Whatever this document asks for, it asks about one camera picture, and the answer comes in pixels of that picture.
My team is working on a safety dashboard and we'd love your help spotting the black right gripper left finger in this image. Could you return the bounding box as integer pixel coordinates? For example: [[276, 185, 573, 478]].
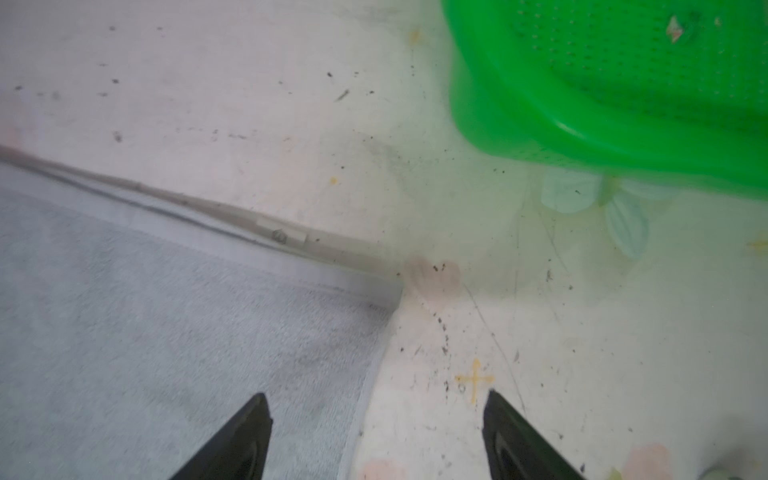
[[170, 393, 273, 480]]

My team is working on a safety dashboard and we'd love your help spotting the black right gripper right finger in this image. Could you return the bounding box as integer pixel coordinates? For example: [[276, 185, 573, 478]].
[[482, 390, 583, 480]]

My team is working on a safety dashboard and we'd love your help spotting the grey towel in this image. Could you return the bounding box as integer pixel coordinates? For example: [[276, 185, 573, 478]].
[[1, 148, 402, 479]]

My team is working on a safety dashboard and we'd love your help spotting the green plastic basket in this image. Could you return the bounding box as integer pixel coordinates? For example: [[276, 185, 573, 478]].
[[442, 0, 767, 198]]

